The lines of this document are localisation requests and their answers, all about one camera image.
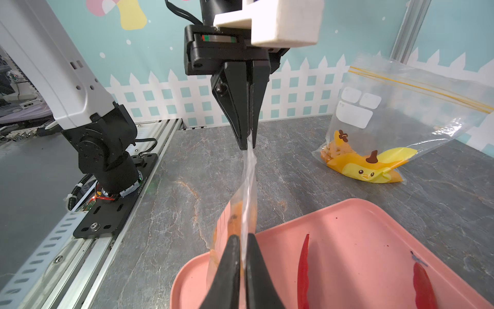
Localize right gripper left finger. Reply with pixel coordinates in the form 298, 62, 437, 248
200, 235, 241, 309

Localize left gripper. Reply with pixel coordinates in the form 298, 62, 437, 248
184, 25, 288, 151

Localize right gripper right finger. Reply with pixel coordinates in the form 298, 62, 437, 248
245, 234, 285, 309

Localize small clear zip bag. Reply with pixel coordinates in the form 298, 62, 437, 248
206, 133, 257, 287

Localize clear resealable bag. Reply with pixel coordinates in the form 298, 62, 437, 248
313, 55, 493, 184

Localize red metal tongs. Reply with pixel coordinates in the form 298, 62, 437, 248
297, 234, 439, 309

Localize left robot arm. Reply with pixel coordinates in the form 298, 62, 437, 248
1, 1, 297, 196

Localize pink plastic tray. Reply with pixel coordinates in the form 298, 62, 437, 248
170, 199, 491, 308

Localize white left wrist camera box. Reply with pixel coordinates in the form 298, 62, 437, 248
214, 0, 324, 48

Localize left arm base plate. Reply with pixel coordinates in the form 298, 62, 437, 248
73, 153, 158, 239

